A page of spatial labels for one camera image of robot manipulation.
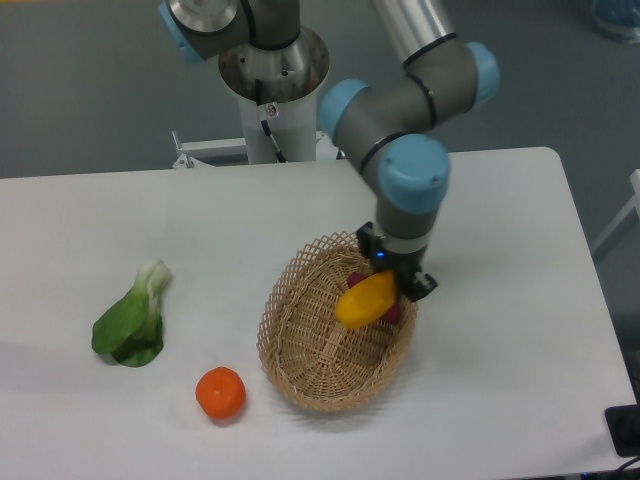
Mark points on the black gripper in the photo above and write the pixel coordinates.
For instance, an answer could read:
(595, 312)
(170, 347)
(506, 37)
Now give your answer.
(409, 277)

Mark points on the yellow mango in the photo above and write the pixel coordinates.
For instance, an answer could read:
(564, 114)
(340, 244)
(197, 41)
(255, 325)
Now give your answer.
(367, 301)

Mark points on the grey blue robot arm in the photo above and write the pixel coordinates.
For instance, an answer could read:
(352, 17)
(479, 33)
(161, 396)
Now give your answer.
(383, 133)

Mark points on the woven wicker basket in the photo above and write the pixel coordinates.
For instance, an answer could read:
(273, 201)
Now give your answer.
(307, 355)

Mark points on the purple sweet potato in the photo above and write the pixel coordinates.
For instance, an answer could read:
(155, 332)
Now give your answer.
(392, 315)

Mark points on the orange tangerine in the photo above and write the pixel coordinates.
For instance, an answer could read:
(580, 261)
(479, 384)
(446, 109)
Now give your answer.
(221, 393)

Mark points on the green bok choy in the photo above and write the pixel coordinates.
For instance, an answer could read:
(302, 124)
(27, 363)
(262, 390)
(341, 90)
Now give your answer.
(131, 330)

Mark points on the black device at table edge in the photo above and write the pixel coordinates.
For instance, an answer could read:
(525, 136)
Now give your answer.
(623, 426)

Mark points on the blue object in corner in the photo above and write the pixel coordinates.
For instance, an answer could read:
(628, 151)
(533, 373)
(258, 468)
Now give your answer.
(618, 19)

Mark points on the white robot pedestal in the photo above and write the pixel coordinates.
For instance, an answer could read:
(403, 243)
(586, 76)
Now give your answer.
(276, 93)

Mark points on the white frame at right edge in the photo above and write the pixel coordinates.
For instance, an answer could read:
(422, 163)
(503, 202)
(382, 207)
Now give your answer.
(621, 224)

